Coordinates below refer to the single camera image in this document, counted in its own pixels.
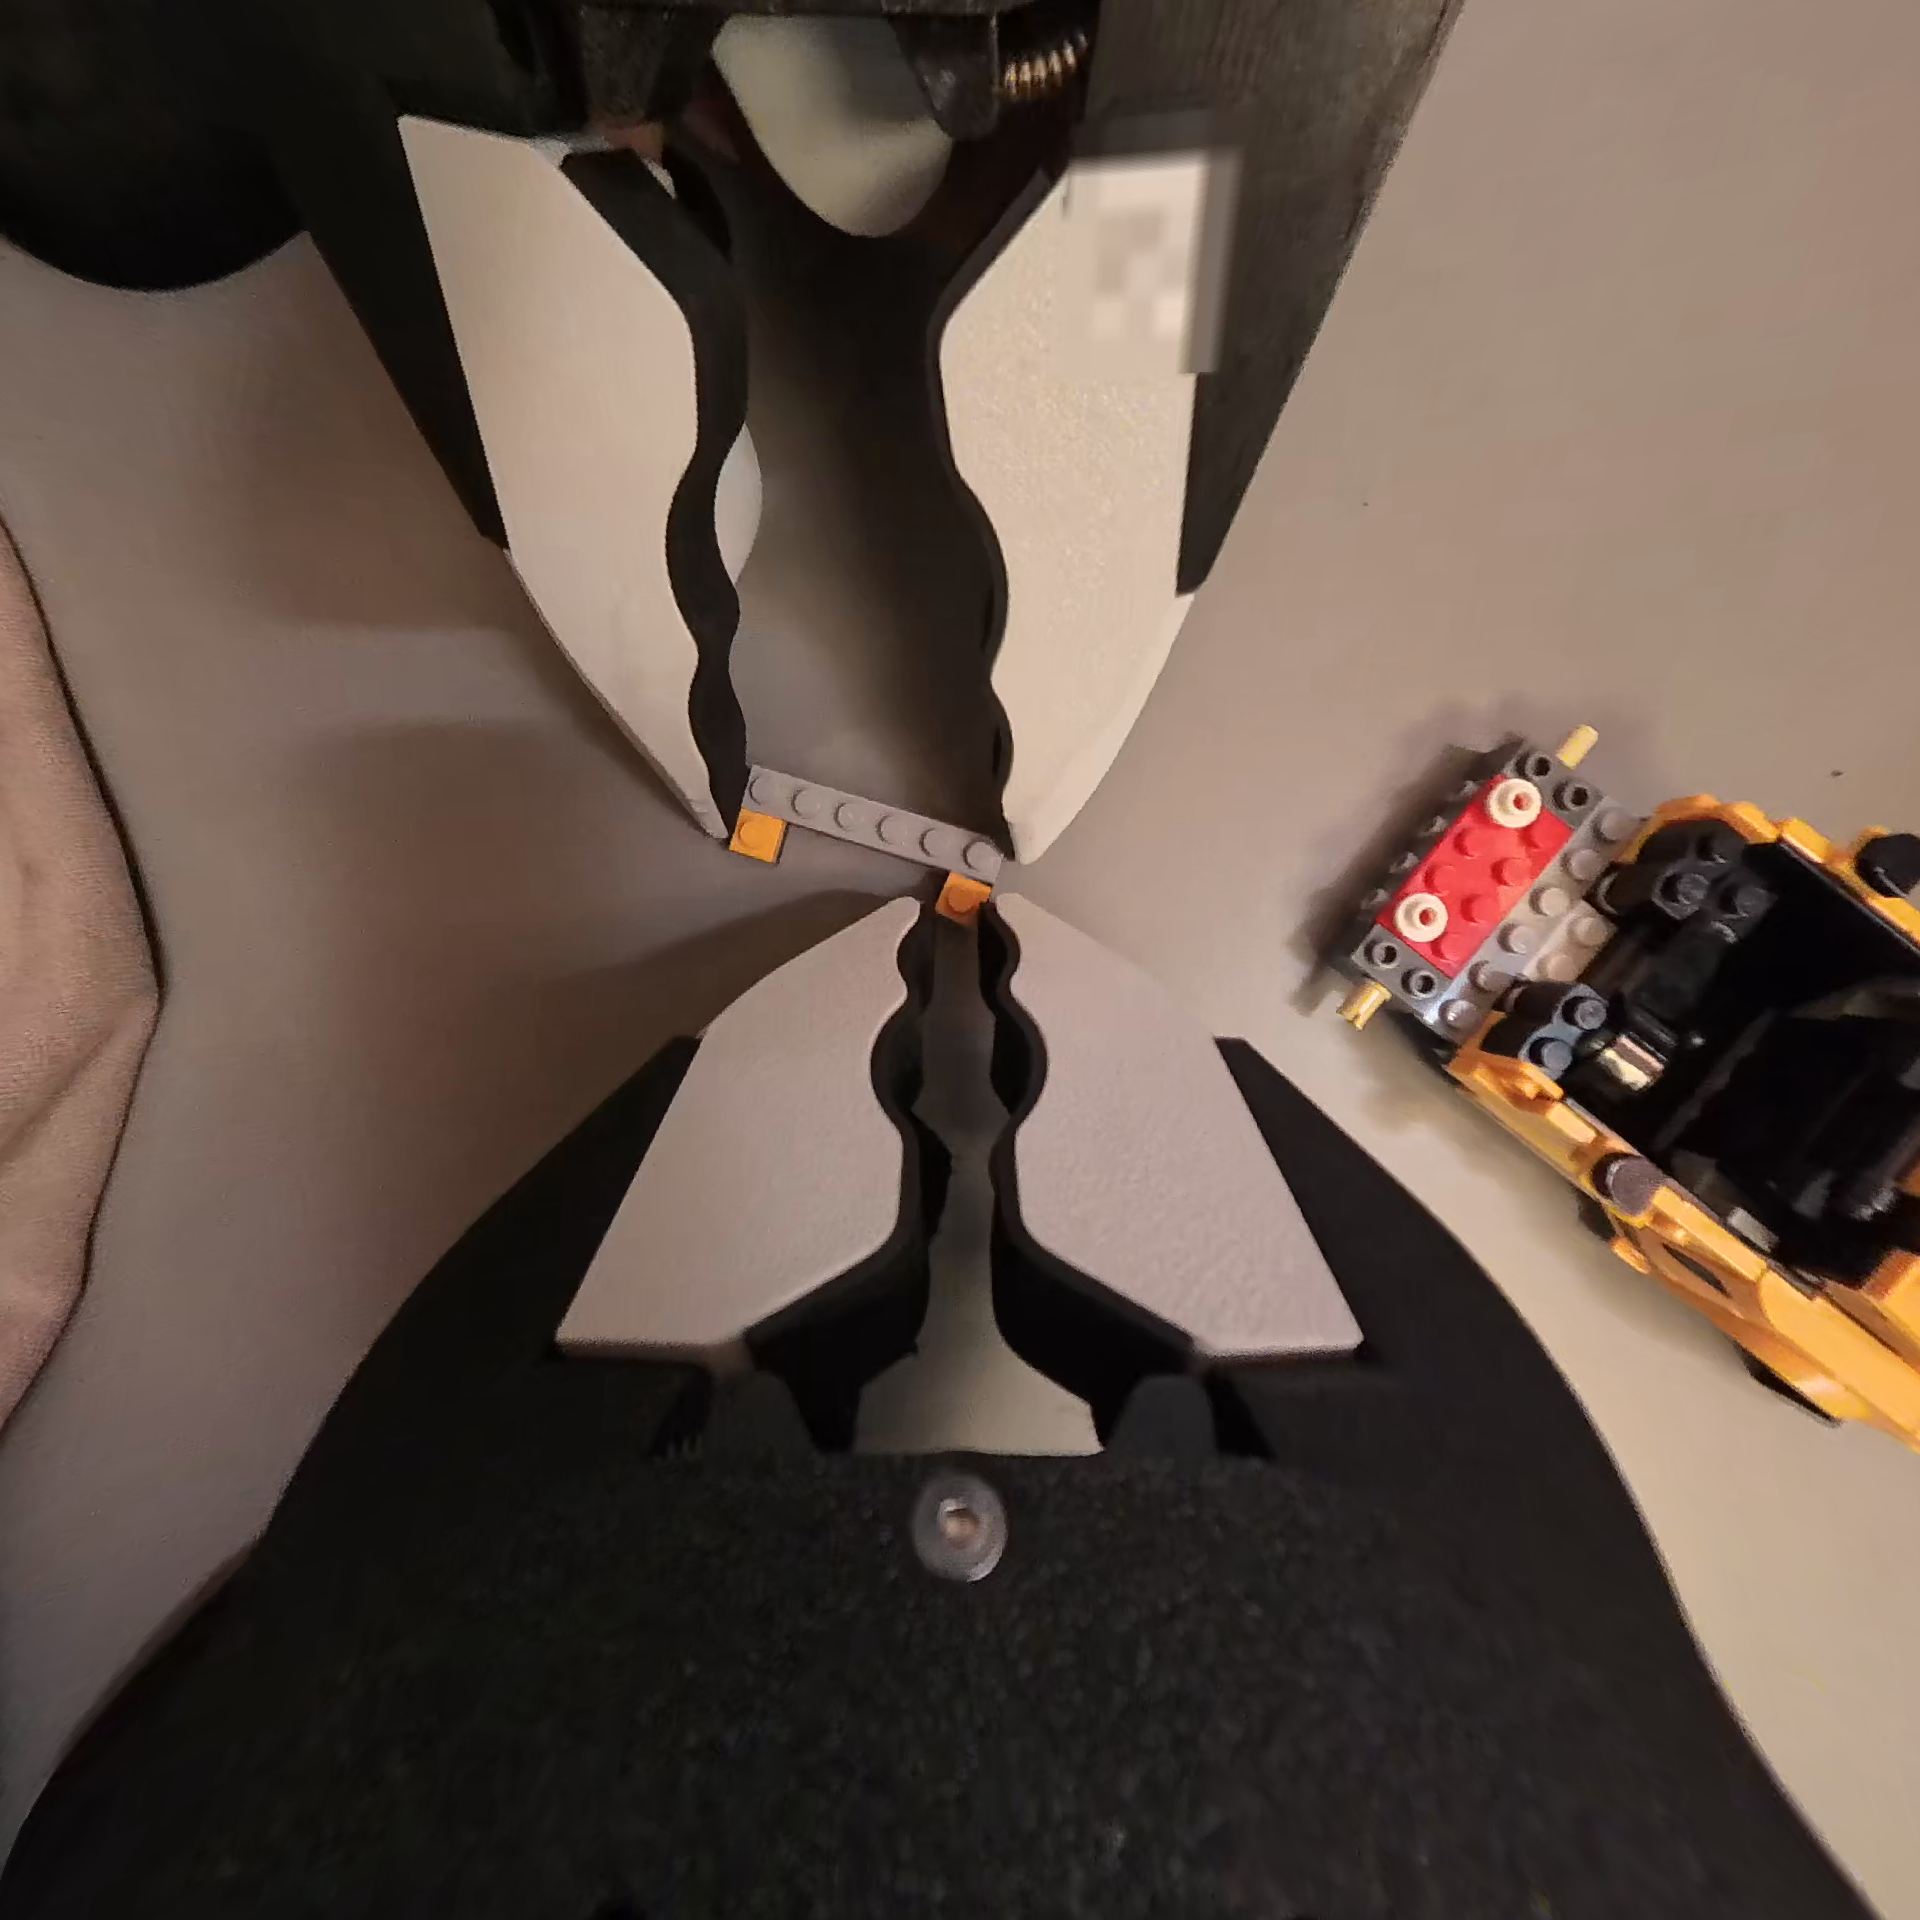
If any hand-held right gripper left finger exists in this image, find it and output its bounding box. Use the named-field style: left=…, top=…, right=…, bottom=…
left=554, top=895, right=954, bottom=1373

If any taupe sweatshirt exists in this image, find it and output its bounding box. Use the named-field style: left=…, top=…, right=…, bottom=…
left=0, top=516, right=163, bottom=1428

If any long grey lego plate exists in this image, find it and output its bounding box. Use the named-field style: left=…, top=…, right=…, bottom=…
left=740, top=763, right=1009, bottom=882

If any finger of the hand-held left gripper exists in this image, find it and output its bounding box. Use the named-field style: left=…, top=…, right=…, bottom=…
left=933, top=155, right=1200, bottom=864
left=399, top=116, right=752, bottom=835

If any yellow lego car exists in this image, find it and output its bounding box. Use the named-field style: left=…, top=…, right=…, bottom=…
left=1333, top=725, right=1920, bottom=1454

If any person's left forearm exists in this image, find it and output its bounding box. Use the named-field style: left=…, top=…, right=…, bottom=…
left=0, top=0, right=392, bottom=295

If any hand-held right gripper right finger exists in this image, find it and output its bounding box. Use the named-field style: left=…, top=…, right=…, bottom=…
left=979, top=891, right=1369, bottom=1378

